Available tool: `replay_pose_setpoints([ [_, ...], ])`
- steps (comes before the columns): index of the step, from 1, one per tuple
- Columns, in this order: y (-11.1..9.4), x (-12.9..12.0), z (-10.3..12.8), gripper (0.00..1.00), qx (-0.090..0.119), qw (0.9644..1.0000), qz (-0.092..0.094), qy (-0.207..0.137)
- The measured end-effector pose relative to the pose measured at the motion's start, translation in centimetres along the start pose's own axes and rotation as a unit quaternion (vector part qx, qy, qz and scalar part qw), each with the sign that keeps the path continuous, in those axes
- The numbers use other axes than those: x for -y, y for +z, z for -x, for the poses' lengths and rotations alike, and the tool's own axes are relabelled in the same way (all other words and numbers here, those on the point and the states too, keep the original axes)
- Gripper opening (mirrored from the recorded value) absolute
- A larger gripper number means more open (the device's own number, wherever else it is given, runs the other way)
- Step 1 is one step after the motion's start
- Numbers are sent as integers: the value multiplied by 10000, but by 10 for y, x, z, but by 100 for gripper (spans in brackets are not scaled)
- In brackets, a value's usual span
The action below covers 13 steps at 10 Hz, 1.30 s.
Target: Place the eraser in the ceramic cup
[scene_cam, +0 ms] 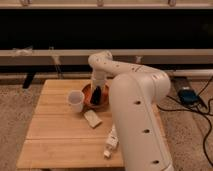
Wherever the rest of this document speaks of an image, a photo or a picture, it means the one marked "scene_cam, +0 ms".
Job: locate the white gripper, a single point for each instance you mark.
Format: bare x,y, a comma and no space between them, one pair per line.
98,79

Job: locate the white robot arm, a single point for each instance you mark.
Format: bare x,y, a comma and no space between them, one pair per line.
132,94

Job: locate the orange-brown round bowl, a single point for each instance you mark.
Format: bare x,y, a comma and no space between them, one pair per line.
88,91

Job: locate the wooden board table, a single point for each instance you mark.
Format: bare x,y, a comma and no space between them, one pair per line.
59,138

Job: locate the blue power adapter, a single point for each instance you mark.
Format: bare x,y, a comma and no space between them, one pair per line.
187,96

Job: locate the white horizontal rail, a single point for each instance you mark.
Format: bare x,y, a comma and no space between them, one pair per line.
26,57

